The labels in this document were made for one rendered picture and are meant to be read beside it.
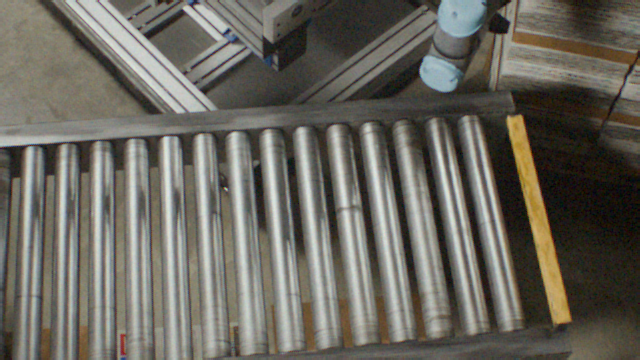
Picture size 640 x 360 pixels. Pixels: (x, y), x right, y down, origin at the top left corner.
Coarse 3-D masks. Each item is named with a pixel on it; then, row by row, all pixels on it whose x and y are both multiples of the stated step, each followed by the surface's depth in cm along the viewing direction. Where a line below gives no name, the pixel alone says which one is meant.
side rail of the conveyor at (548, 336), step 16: (464, 336) 166; (480, 336) 166; (496, 336) 166; (512, 336) 166; (528, 336) 167; (544, 336) 167; (560, 336) 167; (288, 352) 164; (304, 352) 164; (320, 352) 164; (336, 352) 164; (352, 352) 164; (368, 352) 164; (384, 352) 164; (400, 352) 164; (416, 352) 164; (432, 352) 164; (448, 352) 165; (464, 352) 165; (480, 352) 165; (496, 352) 165; (512, 352) 165; (528, 352) 165; (544, 352) 165; (560, 352) 165
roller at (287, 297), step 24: (264, 144) 184; (264, 168) 182; (264, 192) 180; (288, 192) 180; (288, 216) 177; (288, 240) 174; (288, 264) 172; (288, 288) 169; (288, 312) 167; (288, 336) 165
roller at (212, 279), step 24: (192, 144) 184; (216, 144) 185; (216, 168) 182; (216, 192) 179; (216, 216) 176; (216, 240) 174; (216, 264) 171; (216, 288) 169; (216, 312) 167; (216, 336) 164
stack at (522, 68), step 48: (528, 0) 209; (576, 0) 206; (624, 0) 203; (528, 48) 223; (624, 48) 216; (576, 96) 235; (624, 96) 230; (576, 144) 253; (624, 144) 249; (576, 192) 272; (624, 192) 272
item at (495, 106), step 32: (416, 96) 190; (448, 96) 191; (480, 96) 191; (0, 128) 183; (32, 128) 183; (64, 128) 183; (96, 128) 184; (128, 128) 184; (160, 128) 184; (192, 128) 185; (224, 128) 185; (256, 128) 185; (288, 128) 186; (320, 128) 188; (352, 128) 189; (384, 128) 190; (224, 160) 194
